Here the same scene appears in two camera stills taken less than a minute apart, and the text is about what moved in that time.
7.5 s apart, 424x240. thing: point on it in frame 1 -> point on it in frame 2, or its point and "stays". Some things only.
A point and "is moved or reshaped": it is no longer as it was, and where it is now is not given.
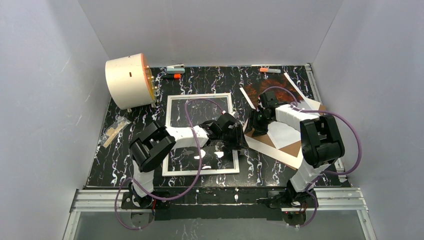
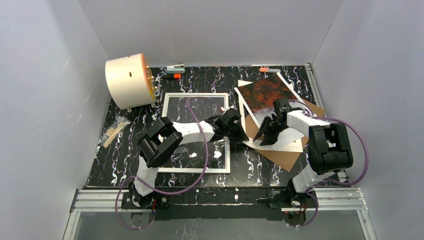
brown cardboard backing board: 294,149 is moved or reshaped
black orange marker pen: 178,76 stays
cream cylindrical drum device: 131,81 stays
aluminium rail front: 329,200 stays
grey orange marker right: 270,70 stays
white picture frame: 186,161 is moved or reshaped
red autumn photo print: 285,92 is moved or reshaped
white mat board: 268,150 -> 242,82
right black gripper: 255,122 -> 273,122
